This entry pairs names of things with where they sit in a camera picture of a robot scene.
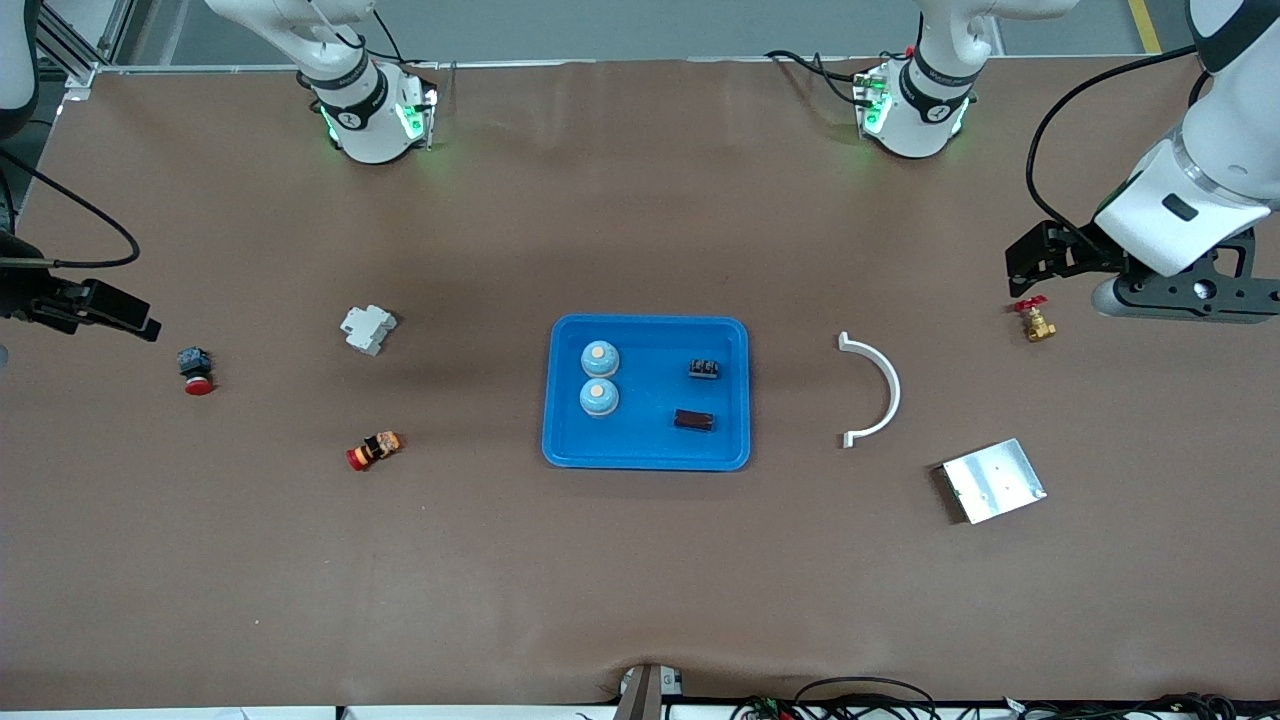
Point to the aluminium frame profile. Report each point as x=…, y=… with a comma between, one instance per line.
x=82, y=72

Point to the white circuit breaker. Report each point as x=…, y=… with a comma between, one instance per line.
x=367, y=330

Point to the black printed electrolytic capacitor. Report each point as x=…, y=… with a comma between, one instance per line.
x=704, y=369

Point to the blue dome bell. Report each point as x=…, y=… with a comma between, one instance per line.
x=599, y=398
x=599, y=358

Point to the red mushroom pushbutton blue base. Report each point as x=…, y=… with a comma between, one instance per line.
x=197, y=383

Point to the white curved plastic bracket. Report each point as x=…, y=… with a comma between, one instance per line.
x=894, y=390

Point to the blue plastic tray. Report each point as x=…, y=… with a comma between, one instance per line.
x=650, y=440

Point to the grey metal table clamp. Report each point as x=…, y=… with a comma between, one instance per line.
x=645, y=695

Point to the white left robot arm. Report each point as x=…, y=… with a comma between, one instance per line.
x=925, y=110

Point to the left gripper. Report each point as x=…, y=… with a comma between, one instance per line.
x=1088, y=254

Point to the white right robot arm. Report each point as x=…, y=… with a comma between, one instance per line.
x=365, y=120

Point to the silver metal plate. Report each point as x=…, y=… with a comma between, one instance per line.
x=995, y=482

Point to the red emergency stop orange body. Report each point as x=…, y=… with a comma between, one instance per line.
x=375, y=450

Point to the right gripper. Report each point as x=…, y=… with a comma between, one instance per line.
x=20, y=297

